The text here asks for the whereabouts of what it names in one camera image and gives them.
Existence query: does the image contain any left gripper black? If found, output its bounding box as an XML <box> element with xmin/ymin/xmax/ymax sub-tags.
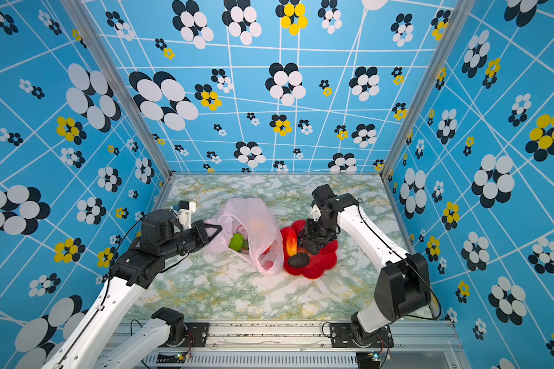
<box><xmin>162</xmin><ymin>219</ymin><xmax>224</xmax><ymax>261</ymax></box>

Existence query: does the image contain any green lime fruit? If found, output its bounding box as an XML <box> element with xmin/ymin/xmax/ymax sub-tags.
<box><xmin>229</xmin><ymin>234</ymin><xmax>246</xmax><ymax>252</ymax></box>

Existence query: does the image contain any red yellow mango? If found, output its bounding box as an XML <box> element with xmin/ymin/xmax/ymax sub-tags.
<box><xmin>283</xmin><ymin>228</ymin><xmax>298</xmax><ymax>257</ymax></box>

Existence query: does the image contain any pink translucent plastic bag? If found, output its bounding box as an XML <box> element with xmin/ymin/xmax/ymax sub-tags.
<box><xmin>204</xmin><ymin>198</ymin><xmax>285</xmax><ymax>276</ymax></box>

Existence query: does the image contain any dark avocado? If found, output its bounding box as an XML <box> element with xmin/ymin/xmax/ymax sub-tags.
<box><xmin>288</xmin><ymin>253</ymin><xmax>310</xmax><ymax>269</ymax></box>

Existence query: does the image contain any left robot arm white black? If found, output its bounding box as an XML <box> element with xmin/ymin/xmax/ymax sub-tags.
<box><xmin>43</xmin><ymin>208</ymin><xmax>223</xmax><ymax>368</ymax></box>

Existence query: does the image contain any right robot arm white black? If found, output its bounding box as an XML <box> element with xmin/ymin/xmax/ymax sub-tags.
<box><xmin>299</xmin><ymin>184</ymin><xmax>433</xmax><ymax>347</ymax></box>

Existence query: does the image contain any red flower-shaped plate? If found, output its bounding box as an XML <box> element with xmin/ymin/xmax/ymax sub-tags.
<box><xmin>281</xmin><ymin>220</ymin><xmax>339</xmax><ymax>280</ymax></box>

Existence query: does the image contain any right green circuit board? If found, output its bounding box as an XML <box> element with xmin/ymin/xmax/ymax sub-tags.
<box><xmin>355</xmin><ymin>352</ymin><xmax>384</xmax><ymax>364</ymax></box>

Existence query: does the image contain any green circuit board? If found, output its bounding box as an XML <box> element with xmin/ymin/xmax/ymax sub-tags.
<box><xmin>355</xmin><ymin>352</ymin><xmax>384</xmax><ymax>364</ymax></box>
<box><xmin>156</xmin><ymin>352</ymin><xmax>188</xmax><ymax>364</ymax></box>

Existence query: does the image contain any left green circuit board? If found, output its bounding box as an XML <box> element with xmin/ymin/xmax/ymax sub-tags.
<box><xmin>156</xmin><ymin>352</ymin><xmax>188</xmax><ymax>364</ymax></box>

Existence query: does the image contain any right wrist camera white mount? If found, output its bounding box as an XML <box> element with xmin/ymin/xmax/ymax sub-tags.
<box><xmin>310</xmin><ymin>204</ymin><xmax>321</xmax><ymax>221</ymax></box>

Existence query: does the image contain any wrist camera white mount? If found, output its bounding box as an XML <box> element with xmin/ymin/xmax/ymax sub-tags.
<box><xmin>310</xmin><ymin>204</ymin><xmax>321</xmax><ymax>221</ymax></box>
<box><xmin>172</xmin><ymin>201</ymin><xmax>197</xmax><ymax>229</ymax></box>

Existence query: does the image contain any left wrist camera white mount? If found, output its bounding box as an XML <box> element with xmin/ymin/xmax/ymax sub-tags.
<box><xmin>172</xmin><ymin>201</ymin><xmax>197</xmax><ymax>229</ymax></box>

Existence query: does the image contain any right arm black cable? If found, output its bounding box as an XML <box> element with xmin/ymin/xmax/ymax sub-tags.
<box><xmin>357</xmin><ymin>197</ymin><xmax>443</xmax><ymax>321</ymax></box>

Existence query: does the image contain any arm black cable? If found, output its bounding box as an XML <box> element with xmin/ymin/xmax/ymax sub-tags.
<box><xmin>357</xmin><ymin>197</ymin><xmax>443</xmax><ymax>321</ymax></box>
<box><xmin>57</xmin><ymin>216</ymin><xmax>190</xmax><ymax>365</ymax></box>

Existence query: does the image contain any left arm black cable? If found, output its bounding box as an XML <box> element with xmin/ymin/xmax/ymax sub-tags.
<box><xmin>57</xmin><ymin>216</ymin><xmax>190</xmax><ymax>365</ymax></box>

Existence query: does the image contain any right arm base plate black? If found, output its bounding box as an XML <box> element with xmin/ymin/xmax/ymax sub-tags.
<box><xmin>329</xmin><ymin>322</ymin><xmax>395</xmax><ymax>350</ymax></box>

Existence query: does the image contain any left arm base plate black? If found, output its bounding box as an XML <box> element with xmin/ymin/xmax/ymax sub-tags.
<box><xmin>159</xmin><ymin>322</ymin><xmax>209</xmax><ymax>348</ymax></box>

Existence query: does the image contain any aluminium front rail frame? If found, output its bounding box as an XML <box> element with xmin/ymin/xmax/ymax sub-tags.
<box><xmin>66</xmin><ymin>319</ymin><xmax>472</xmax><ymax>369</ymax></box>

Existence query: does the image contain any left aluminium corner post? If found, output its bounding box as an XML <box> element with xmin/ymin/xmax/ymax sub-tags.
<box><xmin>61</xmin><ymin>0</ymin><xmax>174</xmax><ymax>180</ymax></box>

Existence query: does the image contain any aluminium corner post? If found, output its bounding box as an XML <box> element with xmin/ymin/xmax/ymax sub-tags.
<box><xmin>61</xmin><ymin>0</ymin><xmax>174</xmax><ymax>180</ymax></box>
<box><xmin>380</xmin><ymin>0</ymin><xmax>476</xmax><ymax>180</ymax></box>

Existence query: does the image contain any right aluminium corner post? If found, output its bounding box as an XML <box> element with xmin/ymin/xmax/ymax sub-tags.
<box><xmin>380</xmin><ymin>0</ymin><xmax>476</xmax><ymax>180</ymax></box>

